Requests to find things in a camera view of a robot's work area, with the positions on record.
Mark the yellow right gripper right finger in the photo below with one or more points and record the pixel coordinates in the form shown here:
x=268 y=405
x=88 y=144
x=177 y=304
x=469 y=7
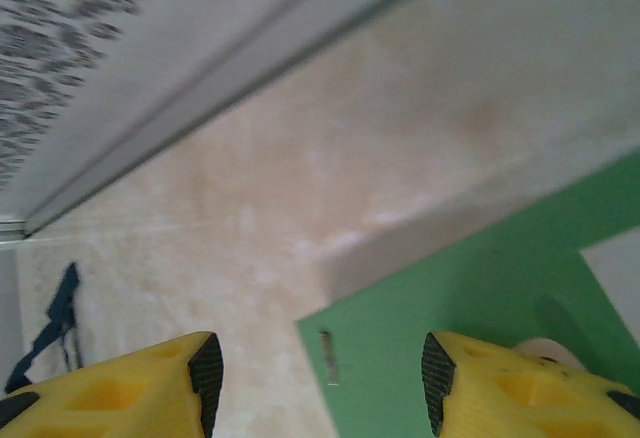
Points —
x=525 y=398

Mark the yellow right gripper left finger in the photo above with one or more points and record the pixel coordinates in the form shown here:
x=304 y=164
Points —
x=125 y=398

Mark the navy blue backpack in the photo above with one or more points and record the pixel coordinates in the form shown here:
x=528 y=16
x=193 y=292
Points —
x=57 y=318

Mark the green notebook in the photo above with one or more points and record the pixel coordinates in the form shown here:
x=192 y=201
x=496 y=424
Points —
x=450 y=283

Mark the aluminium frame side rail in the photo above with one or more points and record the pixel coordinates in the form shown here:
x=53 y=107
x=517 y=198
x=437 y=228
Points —
x=10 y=233

